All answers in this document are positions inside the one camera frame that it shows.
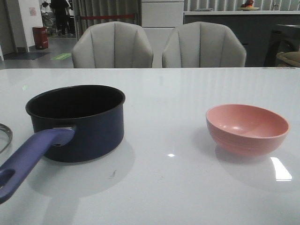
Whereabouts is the pink plastic bowl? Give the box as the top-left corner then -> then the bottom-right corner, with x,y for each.
206,104 -> 290,156

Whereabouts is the dark blue saucepan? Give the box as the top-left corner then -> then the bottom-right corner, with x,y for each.
0,85 -> 126,203

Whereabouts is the left grey upholstered chair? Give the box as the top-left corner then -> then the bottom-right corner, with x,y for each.
72,22 -> 154,68

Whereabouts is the grey upholstered chair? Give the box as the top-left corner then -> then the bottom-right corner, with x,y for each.
72,22 -> 154,68
162,22 -> 247,68

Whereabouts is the right grey upholstered chair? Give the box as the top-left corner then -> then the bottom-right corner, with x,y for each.
162,22 -> 247,68

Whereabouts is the white cabinet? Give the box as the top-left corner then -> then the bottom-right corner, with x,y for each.
141,0 -> 184,28

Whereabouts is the red barrier belt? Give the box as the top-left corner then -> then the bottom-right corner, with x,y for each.
79,14 -> 135,20

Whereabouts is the dark grey counter cabinet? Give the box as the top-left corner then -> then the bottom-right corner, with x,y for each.
183,11 -> 300,67

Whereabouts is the person in black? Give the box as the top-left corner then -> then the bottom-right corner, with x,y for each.
50,0 -> 75,36

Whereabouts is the fruit plate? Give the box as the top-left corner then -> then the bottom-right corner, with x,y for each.
237,0 -> 260,11

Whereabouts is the dark armchair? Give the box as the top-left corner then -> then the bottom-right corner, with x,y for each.
264,24 -> 300,67

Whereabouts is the beige cushion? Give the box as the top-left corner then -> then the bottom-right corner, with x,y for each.
276,51 -> 300,68

